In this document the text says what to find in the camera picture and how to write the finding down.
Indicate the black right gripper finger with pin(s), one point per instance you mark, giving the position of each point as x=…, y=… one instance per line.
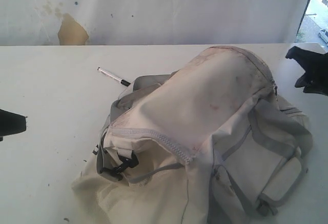
x=306, y=58
x=313, y=82

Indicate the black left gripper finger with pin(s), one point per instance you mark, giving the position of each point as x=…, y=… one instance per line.
x=11, y=123

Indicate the white marker black cap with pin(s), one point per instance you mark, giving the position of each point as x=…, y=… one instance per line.
x=113, y=76

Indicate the white backpack with grey straps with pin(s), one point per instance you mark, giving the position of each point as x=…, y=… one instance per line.
x=214, y=141

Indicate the white parked car outside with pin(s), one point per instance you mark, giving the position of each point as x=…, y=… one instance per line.
x=323, y=34

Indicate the black plastic strap buckle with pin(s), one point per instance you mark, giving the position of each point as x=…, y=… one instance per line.
x=115, y=173

